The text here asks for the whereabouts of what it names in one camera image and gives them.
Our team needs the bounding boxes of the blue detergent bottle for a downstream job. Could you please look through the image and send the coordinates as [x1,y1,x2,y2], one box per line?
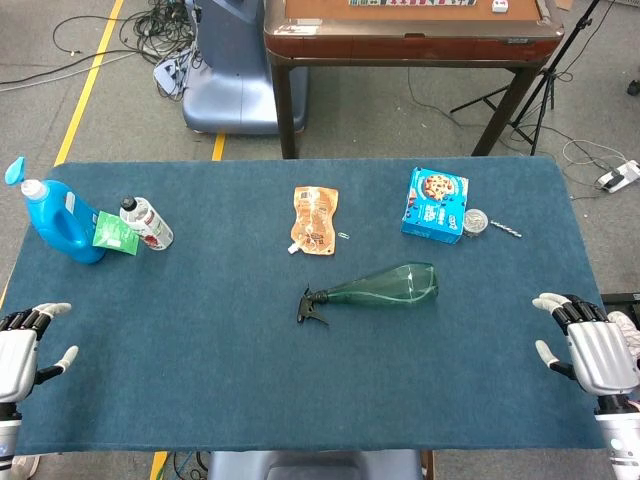
[4,156,106,265]

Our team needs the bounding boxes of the row of mahjong tiles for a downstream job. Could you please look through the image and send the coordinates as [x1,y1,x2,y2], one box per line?
[348,0,478,8]

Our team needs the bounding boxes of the tangled black floor cables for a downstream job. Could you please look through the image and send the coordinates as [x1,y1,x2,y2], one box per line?
[51,0,203,103]

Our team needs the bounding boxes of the white power strip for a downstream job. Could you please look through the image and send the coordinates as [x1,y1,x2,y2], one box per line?
[594,159,640,194]

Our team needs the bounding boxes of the green spray bottle black trigger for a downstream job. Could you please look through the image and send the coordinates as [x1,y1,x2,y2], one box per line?
[296,262,440,327]

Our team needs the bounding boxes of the blue grey robot torso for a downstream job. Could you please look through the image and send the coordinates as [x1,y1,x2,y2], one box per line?
[206,449,424,480]

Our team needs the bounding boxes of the round metal tin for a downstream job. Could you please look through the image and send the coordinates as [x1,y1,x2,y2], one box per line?
[462,208,490,236]

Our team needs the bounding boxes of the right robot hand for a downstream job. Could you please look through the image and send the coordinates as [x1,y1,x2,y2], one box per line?
[531,292,640,399]

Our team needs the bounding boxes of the blue table cloth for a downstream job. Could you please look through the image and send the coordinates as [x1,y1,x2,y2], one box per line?
[0,155,619,456]

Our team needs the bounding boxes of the blue cookie box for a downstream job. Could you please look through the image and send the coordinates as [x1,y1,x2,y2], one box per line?
[400,166,470,245]

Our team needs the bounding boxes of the white patterned shoe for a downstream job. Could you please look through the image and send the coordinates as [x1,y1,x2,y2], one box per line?
[605,310,640,370]

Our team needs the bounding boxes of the metal drill bit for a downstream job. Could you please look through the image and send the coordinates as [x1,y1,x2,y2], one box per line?
[490,220,523,239]

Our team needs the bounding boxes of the orange spout pouch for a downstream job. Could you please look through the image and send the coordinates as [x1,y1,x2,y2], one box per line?
[287,186,340,257]

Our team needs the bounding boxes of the white spray can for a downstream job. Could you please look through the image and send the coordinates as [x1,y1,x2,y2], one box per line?
[119,195,175,251]

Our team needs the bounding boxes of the black tripod stand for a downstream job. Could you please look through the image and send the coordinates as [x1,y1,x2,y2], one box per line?
[449,0,617,157]

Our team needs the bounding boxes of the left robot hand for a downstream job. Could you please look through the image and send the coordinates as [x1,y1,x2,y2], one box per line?
[0,301,80,406]

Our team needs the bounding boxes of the grey power strip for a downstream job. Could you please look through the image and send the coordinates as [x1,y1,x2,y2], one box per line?
[152,48,195,96]

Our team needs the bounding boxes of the green sachet packet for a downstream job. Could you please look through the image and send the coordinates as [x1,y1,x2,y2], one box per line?
[92,210,141,257]

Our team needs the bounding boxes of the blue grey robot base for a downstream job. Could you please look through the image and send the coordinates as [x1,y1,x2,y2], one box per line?
[181,0,309,136]

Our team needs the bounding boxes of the brown mahjong table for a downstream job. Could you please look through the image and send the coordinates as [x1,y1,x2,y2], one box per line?
[263,0,566,160]

